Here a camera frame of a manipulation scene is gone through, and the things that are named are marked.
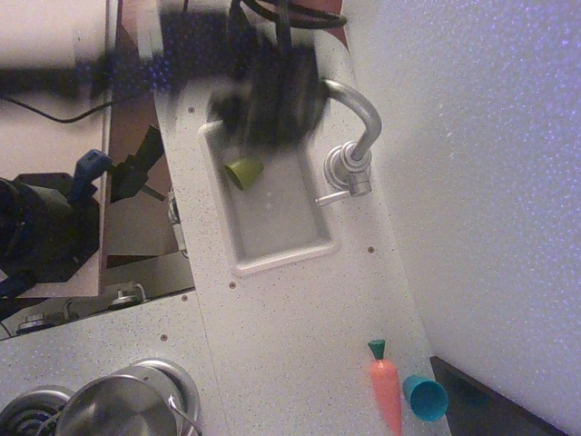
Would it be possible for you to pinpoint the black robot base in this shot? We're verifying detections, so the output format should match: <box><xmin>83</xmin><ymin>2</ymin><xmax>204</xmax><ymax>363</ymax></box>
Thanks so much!
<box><xmin>1</xmin><ymin>173</ymin><xmax>100</xmax><ymax>299</ymax></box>

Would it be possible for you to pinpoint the orange toy carrot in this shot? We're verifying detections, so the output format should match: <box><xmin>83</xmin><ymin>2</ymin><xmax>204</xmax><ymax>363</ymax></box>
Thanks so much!
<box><xmin>368</xmin><ymin>340</ymin><xmax>403</xmax><ymax>436</ymax></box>

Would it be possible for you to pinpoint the silver stove knob left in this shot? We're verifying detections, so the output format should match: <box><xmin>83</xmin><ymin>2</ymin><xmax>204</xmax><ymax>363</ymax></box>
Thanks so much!
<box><xmin>16</xmin><ymin>313</ymin><xmax>47</xmax><ymax>335</ymax></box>

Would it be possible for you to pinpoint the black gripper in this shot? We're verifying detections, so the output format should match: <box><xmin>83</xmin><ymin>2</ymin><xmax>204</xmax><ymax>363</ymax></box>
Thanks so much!
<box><xmin>208</xmin><ymin>28</ymin><xmax>329</xmax><ymax>148</ymax></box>

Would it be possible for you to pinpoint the white toy sink basin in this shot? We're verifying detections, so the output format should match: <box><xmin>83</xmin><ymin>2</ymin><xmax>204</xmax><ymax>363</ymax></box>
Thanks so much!
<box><xmin>198</xmin><ymin>122</ymin><xmax>340</xmax><ymax>276</ymax></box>

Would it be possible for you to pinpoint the blue clamp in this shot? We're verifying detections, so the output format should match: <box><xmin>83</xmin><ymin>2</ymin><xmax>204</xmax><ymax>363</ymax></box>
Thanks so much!
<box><xmin>67</xmin><ymin>149</ymin><xmax>113</xmax><ymax>204</ymax></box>

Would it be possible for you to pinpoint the silver stove burner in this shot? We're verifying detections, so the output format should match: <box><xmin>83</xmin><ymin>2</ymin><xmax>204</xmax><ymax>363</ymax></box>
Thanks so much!
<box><xmin>1</xmin><ymin>385</ymin><xmax>74</xmax><ymax>435</ymax></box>

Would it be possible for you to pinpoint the teal plastic cup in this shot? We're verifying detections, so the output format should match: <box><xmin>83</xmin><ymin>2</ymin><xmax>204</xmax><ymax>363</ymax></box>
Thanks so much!
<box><xmin>402</xmin><ymin>375</ymin><xmax>449</xmax><ymax>422</ymax></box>

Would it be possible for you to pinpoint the silver stove knob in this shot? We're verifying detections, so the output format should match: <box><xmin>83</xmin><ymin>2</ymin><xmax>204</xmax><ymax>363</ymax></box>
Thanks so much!
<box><xmin>16</xmin><ymin>313</ymin><xmax>47</xmax><ymax>335</ymax></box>
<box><xmin>108</xmin><ymin>282</ymin><xmax>147</xmax><ymax>311</ymax></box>

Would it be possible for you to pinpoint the black cable bundle with plug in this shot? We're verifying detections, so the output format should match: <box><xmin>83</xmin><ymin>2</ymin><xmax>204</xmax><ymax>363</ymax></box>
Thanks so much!
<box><xmin>229</xmin><ymin>0</ymin><xmax>349</xmax><ymax>29</ymax></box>

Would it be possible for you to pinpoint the silver faucet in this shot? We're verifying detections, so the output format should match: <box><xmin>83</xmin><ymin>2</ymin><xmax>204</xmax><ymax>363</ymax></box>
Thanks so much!
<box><xmin>315</xmin><ymin>79</ymin><xmax>382</xmax><ymax>206</ymax></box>

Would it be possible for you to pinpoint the stainless steel pot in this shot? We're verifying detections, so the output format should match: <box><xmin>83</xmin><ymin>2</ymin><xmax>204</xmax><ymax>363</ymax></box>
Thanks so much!
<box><xmin>55</xmin><ymin>359</ymin><xmax>202</xmax><ymax>435</ymax></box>

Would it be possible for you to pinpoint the green plastic cup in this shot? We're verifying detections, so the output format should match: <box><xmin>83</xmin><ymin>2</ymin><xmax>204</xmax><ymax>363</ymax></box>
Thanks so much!
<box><xmin>224</xmin><ymin>156</ymin><xmax>264</xmax><ymax>191</ymax></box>

